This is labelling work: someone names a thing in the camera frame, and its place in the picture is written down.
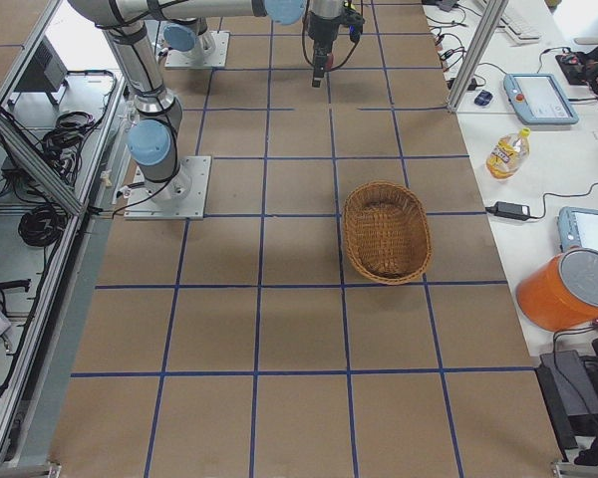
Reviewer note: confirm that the blue teach pendant far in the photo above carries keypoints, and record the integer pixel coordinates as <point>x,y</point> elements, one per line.
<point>538,99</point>

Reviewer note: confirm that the blue teach pendant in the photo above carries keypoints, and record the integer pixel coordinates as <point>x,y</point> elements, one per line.
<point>578,227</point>
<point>538,99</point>

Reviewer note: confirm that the black power adapter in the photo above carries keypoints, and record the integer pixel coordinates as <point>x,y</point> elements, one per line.
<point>509,210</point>

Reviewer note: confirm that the woven wicker basket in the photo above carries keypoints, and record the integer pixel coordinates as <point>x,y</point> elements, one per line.
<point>386,232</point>

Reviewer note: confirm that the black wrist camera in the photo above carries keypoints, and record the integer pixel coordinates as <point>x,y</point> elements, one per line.
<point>354,21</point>

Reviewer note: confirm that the orange bucket grey lid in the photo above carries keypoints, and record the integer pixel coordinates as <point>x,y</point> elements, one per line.
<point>563,293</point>

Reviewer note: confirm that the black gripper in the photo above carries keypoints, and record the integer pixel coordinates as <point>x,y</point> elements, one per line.
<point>321,31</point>

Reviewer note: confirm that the aluminium frame post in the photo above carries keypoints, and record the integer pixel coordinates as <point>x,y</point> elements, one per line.
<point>477,46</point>

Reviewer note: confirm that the yellow oil bottle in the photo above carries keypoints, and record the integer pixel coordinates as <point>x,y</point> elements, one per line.
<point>508,154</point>

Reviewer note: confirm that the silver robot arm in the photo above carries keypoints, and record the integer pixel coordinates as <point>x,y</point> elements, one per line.
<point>191,42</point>
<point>153,141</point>

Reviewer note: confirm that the small blue device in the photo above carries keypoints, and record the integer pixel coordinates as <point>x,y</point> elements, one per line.
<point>483,98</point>

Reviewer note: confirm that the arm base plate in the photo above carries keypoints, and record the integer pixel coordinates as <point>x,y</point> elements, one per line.
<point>183,198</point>
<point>215,61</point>

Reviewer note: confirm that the blue teach pendant near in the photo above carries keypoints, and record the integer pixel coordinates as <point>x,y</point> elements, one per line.
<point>578,227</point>

